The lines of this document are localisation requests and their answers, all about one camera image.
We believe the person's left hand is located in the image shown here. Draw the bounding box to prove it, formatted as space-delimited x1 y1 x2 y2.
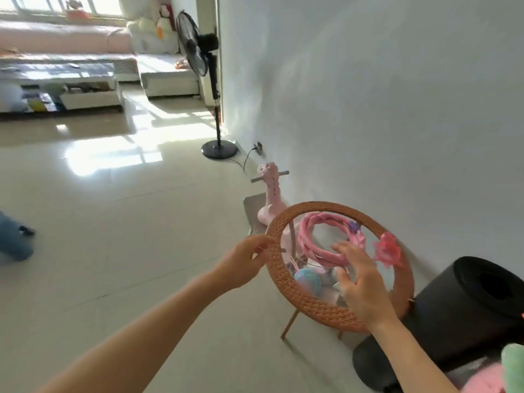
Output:
212 234 277 292

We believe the person's right hand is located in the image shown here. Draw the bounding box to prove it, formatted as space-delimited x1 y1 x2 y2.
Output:
330 240 398 331

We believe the pink turtle toy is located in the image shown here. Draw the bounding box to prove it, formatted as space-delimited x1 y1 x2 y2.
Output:
373 231 403 270

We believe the pink hula hoop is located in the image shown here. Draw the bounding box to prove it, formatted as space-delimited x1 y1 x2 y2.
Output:
297 211 367 269

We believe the pink rocking animal toy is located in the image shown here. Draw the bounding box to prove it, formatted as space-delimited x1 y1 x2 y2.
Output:
242 162 291 238

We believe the black yoga mat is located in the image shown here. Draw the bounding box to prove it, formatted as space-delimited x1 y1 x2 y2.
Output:
352 256 524 393

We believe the pale green plush rabbit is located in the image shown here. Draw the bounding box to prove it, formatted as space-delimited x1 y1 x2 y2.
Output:
501 343 524 393

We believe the blue plastic stool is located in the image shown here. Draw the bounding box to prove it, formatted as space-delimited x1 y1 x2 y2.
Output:
0 210 37 263

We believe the person's left forearm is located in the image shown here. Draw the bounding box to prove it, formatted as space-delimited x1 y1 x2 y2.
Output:
37 273 230 393

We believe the person's right forearm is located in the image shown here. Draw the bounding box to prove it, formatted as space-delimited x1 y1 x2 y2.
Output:
370 318 460 393

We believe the round rattan glass table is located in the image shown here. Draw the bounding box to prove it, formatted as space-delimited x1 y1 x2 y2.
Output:
265 201 415 341

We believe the black standing fan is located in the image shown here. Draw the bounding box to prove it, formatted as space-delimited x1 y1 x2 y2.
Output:
176 10 240 161

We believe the white corner sofa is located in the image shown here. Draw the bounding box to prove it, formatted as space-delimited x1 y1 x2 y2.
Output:
0 16 202 99

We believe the flower print cushion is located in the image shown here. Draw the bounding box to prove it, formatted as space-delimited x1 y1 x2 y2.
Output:
126 3 181 55

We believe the glass top coffee table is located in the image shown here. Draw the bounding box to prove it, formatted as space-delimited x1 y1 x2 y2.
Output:
0 62 124 116

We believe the pink sofa cover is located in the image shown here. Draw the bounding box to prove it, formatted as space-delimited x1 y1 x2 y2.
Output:
0 20 133 55

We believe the black power cable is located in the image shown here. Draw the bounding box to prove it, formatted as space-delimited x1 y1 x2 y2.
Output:
227 147 259 173

